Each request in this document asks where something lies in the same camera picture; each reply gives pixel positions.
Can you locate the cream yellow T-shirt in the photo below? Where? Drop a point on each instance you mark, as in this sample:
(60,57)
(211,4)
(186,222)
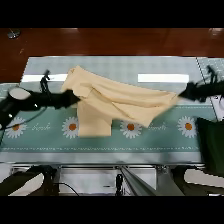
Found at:
(100,100)

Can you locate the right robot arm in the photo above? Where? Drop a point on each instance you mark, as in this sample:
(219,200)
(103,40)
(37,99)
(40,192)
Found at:
(202,90)

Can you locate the silver frame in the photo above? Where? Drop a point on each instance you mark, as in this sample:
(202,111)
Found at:
(140,181)

